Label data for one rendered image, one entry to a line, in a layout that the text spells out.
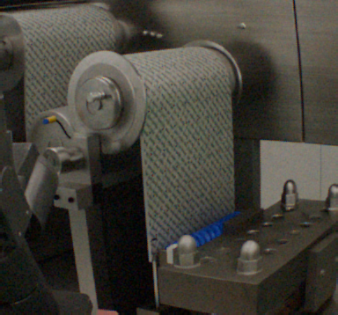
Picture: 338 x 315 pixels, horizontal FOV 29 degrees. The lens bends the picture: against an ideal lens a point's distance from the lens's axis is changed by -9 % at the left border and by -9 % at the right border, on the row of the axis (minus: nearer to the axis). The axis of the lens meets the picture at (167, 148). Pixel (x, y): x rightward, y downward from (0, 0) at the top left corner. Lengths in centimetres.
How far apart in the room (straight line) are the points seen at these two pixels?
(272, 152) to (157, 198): 293
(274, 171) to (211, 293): 303
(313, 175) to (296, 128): 262
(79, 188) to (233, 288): 26
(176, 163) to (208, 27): 33
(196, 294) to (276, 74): 45
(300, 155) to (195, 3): 261
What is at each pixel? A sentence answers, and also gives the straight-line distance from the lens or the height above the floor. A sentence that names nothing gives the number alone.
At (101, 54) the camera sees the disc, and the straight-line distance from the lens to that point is 97.
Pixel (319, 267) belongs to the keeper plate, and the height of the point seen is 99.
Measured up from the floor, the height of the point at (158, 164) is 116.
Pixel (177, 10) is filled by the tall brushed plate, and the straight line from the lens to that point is 129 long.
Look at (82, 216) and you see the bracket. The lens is 100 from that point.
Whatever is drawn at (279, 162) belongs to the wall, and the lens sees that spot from 389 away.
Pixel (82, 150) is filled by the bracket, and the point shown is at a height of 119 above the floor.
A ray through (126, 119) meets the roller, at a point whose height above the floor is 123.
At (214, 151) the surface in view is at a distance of 110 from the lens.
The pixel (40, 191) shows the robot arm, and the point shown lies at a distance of 54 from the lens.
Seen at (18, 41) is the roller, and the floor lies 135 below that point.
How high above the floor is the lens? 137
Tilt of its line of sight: 11 degrees down
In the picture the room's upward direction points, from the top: 3 degrees counter-clockwise
